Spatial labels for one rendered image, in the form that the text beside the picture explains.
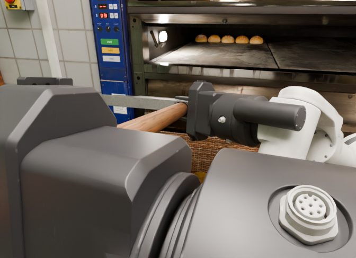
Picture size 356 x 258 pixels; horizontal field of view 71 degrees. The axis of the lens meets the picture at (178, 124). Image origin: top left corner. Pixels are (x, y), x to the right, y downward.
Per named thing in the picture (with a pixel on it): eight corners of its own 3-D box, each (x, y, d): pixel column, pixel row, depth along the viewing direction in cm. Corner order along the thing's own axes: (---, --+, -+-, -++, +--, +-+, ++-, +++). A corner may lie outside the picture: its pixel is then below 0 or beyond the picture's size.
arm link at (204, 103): (208, 136, 57) (255, 150, 48) (177, 142, 50) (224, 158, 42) (213, 80, 54) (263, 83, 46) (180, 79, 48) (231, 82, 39)
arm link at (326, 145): (272, 85, 40) (313, 118, 47) (253, 136, 39) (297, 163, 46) (312, 83, 34) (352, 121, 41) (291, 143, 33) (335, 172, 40)
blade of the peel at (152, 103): (308, 123, 56) (310, 110, 56) (89, 104, 68) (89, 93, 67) (281, 107, 91) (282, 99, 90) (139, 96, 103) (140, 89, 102)
